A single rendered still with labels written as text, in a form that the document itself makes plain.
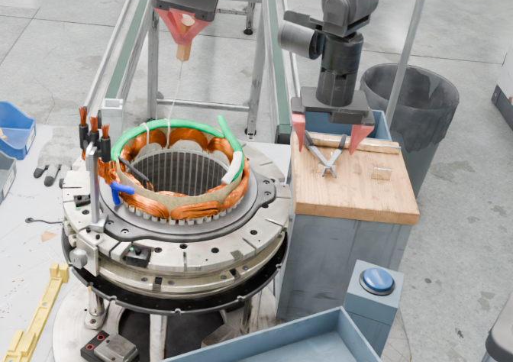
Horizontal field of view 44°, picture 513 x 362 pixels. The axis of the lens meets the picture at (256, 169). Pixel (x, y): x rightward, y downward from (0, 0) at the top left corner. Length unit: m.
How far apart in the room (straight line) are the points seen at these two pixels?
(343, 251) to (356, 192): 0.10
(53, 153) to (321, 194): 0.72
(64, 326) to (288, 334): 0.45
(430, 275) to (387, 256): 1.49
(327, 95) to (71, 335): 0.56
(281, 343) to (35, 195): 0.77
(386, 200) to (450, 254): 1.68
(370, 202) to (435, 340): 1.37
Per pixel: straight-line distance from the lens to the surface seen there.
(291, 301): 1.10
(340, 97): 0.96
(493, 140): 3.53
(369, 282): 0.88
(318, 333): 0.82
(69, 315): 1.13
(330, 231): 0.99
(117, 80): 1.87
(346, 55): 0.93
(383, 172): 1.03
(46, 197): 1.40
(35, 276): 1.23
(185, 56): 0.79
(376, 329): 0.91
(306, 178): 1.00
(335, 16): 0.89
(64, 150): 1.49
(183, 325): 1.13
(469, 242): 2.75
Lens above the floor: 1.64
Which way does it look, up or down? 35 degrees down
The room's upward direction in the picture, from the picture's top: 8 degrees clockwise
